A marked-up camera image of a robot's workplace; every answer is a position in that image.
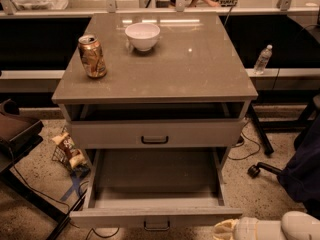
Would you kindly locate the snack bag in wire basket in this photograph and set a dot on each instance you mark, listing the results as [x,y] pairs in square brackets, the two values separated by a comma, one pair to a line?
[67,154]

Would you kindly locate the dented orange soda can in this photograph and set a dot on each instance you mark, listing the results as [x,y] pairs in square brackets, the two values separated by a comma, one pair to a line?
[91,55]

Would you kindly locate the open bottom drawer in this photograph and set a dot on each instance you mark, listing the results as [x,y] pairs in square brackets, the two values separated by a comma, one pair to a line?
[155,189]

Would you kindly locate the dark brown chair left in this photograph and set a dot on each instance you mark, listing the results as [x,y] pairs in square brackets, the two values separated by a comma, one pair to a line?
[19,135]

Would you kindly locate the clear plastic water bottle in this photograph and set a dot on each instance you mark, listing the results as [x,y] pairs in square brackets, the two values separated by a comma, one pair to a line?
[263,60]

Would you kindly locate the black office chair with cloth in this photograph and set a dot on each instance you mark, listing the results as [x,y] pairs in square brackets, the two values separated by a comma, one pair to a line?
[301,176]

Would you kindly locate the middle drawer with black handle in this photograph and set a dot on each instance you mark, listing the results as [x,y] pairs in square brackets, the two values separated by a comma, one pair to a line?
[155,134]

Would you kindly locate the white bowl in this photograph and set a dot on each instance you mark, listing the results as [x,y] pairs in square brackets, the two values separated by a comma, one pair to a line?
[142,36]

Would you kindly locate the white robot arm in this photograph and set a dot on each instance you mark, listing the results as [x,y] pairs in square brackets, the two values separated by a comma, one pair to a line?
[293,225]

